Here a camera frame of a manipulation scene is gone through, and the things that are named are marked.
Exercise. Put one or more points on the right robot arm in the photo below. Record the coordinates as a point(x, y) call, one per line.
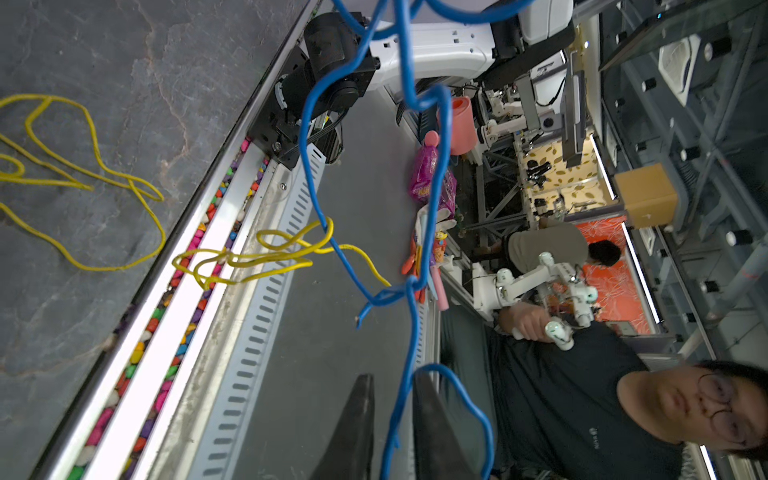
point(494, 54)

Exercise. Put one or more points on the white teleoperation handle device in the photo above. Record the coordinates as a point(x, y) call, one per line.
point(557, 286)

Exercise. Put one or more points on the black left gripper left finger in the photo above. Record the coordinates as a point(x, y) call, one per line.
point(350, 449)

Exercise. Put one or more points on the pink cup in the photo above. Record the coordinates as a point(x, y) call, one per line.
point(461, 137)

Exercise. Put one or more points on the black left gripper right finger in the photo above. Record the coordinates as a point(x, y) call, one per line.
point(438, 454)

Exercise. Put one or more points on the person in black shirt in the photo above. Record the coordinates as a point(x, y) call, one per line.
point(596, 411)

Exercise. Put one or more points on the cardboard box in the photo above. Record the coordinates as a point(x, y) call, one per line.
point(648, 195)

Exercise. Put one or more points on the white vented cable duct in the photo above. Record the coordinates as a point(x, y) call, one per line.
point(256, 310)

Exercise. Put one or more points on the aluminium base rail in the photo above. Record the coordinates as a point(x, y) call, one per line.
point(156, 385)

